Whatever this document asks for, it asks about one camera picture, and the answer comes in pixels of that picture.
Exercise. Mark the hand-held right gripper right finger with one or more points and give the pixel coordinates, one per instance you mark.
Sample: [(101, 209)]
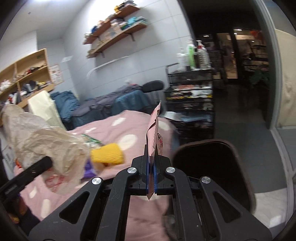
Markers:
[(155, 178)]

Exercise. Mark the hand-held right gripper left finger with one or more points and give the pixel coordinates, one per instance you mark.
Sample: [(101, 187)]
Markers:
[(147, 178)]

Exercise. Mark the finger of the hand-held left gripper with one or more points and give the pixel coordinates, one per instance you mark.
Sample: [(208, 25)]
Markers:
[(37, 169)]

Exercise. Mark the translucent plastic bag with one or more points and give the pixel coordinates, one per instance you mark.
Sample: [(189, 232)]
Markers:
[(41, 136)]

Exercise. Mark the pink snack packet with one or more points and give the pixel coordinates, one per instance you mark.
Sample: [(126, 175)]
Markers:
[(153, 136)]

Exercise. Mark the purple wrapper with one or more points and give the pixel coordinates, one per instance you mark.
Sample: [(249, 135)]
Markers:
[(89, 170)]

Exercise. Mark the yellow sponge block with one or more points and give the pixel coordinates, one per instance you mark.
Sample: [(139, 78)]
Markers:
[(107, 154)]

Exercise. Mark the pink dotted blanket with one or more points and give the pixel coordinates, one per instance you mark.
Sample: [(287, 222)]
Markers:
[(129, 129)]

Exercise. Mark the green wrapper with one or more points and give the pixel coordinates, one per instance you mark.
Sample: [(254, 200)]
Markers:
[(91, 139)]

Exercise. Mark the cream box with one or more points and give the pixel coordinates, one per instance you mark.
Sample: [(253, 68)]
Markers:
[(42, 106)]

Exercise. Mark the white paper sheet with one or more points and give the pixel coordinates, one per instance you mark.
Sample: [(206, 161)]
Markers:
[(172, 115)]

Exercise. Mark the pile of blue grey clothes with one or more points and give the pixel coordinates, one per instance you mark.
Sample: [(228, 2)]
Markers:
[(66, 104)]

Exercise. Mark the grey cloth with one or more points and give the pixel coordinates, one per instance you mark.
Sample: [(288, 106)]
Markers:
[(104, 100)]

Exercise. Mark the black chair headrest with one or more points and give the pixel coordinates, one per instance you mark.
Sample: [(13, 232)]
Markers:
[(152, 86)]

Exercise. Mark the wooden bookcase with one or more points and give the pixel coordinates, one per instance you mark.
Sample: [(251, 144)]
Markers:
[(44, 60)]

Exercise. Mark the white pump bottle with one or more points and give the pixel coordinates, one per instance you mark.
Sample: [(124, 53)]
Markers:
[(182, 59)]

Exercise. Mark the green bottle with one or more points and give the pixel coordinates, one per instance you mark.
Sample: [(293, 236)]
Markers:
[(192, 55)]

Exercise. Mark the potted plant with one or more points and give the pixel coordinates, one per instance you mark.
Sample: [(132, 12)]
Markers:
[(259, 77)]

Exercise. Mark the teal folded cloth stack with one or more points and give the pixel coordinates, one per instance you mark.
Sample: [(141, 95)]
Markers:
[(136, 21)]

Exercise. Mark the wall poster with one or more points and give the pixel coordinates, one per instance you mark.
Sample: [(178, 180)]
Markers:
[(56, 74)]

